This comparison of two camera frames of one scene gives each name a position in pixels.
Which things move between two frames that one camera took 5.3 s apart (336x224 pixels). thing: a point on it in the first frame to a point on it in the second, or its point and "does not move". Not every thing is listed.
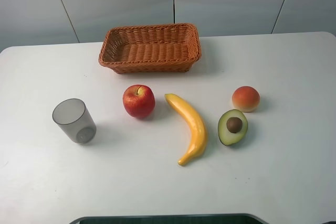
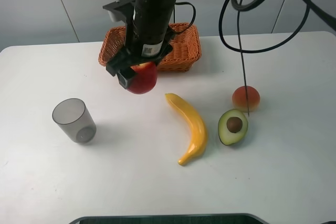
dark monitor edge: [181, 219] does not move
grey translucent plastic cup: [74, 118] does not move
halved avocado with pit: [232, 127] does not move
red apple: [139, 100] to [145, 81]
